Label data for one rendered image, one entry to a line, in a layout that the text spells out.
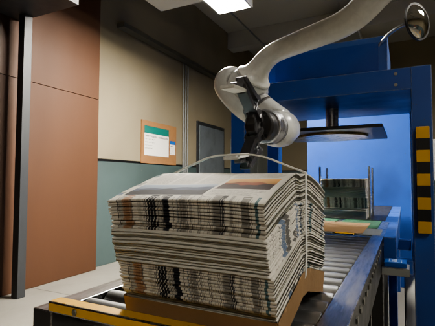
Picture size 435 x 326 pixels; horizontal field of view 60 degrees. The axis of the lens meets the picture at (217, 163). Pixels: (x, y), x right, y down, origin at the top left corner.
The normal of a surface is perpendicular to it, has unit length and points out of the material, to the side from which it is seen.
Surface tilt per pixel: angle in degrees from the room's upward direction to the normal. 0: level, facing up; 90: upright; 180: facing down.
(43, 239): 90
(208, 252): 106
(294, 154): 90
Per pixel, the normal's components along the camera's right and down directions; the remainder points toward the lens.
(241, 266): -0.44, 0.23
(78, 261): 0.90, -0.02
